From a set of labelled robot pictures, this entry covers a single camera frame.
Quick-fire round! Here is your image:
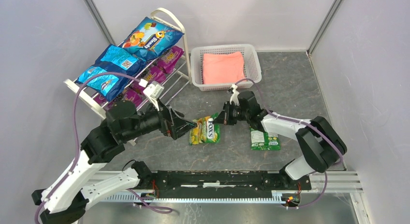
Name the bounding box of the green candy bag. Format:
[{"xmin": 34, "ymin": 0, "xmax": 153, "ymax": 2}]
[
  {"xmin": 250, "ymin": 128, "xmax": 281, "ymax": 151},
  {"xmin": 189, "ymin": 113, "xmax": 221, "ymax": 145}
]

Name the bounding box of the purple candy bag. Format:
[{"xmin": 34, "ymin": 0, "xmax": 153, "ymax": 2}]
[
  {"xmin": 93, "ymin": 89, "xmax": 143, "ymax": 110},
  {"xmin": 156, "ymin": 46, "xmax": 184, "ymax": 74},
  {"xmin": 130, "ymin": 66, "xmax": 166, "ymax": 94}
]

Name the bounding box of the blue candy bag back side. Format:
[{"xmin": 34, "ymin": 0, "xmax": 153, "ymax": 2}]
[{"xmin": 77, "ymin": 45, "xmax": 146, "ymax": 102}]

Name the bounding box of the blue candy bag with fruits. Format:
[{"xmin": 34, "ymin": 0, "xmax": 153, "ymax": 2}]
[{"xmin": 120, "ymin": 17, "xmax": 184, "ymax": 61}]

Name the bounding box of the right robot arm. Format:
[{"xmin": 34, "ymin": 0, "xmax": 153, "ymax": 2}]
[{"xmin": 214, "ymin": 91, "xmax": 347, "ymax": 180}]

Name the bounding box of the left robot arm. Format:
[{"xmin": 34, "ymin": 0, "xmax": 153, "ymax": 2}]
[{"xmin": 32, "ymin": 101, "xmax": 197, "ymax": 224}]

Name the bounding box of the cream metal shelf rack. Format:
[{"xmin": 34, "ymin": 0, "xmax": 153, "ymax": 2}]
[{"xmin": 78, "ymin": 7, "xmax": 192, "ymax": 119}]

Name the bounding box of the pink folded cloth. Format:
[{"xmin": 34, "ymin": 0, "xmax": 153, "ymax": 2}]
[{"xmin": 203, "ymin": 52, "xmax": 245, "ymax": 85}]

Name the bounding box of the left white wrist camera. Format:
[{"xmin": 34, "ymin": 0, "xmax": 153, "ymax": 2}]
[{"xmin": 138, "ymin": 79, "xmax": 164, "ymax": 111}]

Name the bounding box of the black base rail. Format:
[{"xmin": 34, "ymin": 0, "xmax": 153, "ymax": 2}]
[{"xmin": 134, "ymin": 171, "xmax": 312, "ymax": 199}]

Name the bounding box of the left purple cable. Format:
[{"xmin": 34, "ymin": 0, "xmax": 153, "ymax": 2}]
[{"xmin": 34, "ymin": 72, "xmax": 174, "ymax": 224}]

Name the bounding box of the purple cable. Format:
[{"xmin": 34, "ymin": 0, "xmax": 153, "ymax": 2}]
[
  {"xmin": 34, "ymin": 72, "xmax": 174, "ymax": 224},
  {"xmin": 235, "ymin": 78, "xmax": 344, "ymax": 210}
]

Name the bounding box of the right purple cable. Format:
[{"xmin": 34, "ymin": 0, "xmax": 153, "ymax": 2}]
[{"xmin": 235, "ymin": 78, "xmax": 344, "ymax": 210}]

